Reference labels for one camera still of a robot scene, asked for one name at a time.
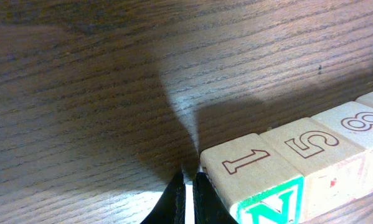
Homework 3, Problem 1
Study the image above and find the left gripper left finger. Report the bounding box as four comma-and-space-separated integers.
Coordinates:
141, 170, 186, 224

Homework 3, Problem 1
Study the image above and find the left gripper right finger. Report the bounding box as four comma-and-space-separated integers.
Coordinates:
193, 172, 237, 224

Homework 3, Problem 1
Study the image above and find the green N block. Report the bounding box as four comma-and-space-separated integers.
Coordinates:
200, 134, 304, 224

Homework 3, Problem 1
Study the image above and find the red E block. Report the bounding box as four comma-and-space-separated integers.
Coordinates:
260, 118, 366, 222

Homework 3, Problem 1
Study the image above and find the red U block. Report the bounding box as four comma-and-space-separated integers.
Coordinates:
312, 101, 373, 197

